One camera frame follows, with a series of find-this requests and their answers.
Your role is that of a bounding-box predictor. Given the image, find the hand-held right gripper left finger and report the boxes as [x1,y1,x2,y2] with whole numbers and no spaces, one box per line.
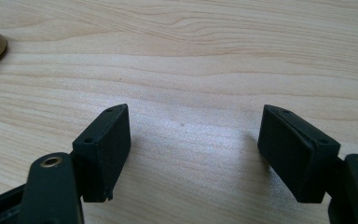
[72,103,132,203]

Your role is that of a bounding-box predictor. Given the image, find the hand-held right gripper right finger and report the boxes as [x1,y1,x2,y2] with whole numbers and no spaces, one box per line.
[257,104,341,204]

